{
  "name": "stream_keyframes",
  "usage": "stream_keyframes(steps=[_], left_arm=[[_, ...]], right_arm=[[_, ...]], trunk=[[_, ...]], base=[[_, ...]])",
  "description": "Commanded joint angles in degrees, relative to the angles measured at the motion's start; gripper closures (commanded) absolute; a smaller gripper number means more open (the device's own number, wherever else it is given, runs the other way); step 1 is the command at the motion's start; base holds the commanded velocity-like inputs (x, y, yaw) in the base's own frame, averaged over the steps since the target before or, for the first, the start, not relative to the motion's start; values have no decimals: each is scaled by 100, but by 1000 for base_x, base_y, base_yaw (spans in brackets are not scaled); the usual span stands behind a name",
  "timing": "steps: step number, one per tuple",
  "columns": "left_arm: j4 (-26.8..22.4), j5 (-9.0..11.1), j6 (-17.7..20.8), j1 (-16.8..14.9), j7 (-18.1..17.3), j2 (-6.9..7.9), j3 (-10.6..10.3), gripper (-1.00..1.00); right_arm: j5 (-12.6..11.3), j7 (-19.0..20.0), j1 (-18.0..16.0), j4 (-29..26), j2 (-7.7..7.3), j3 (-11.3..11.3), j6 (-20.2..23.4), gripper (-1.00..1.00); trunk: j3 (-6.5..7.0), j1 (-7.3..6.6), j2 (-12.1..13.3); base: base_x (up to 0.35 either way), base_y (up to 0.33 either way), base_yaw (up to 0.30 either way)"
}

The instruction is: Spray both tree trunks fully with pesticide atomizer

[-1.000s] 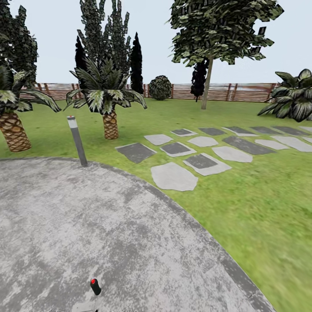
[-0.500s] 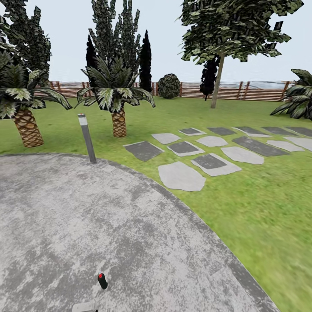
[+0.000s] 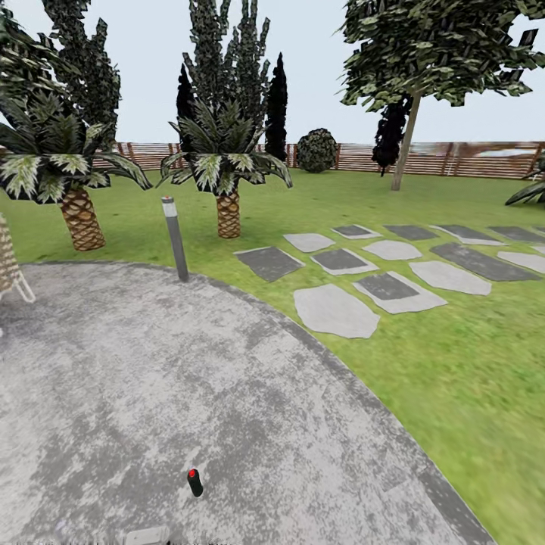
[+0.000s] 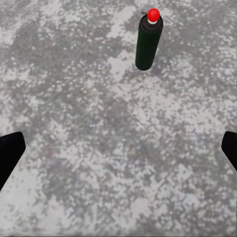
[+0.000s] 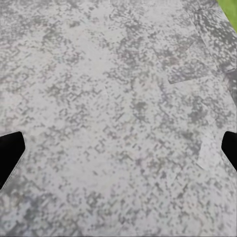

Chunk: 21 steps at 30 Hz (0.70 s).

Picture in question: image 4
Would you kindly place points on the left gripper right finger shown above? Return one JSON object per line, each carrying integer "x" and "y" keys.
{"x": 229, "y": 147}

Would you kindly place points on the pesticide atomizer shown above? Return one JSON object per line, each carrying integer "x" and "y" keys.
{"x": 149, "y": 32}

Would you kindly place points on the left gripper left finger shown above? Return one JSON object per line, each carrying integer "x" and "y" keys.
{"x": 12, "y": 147}

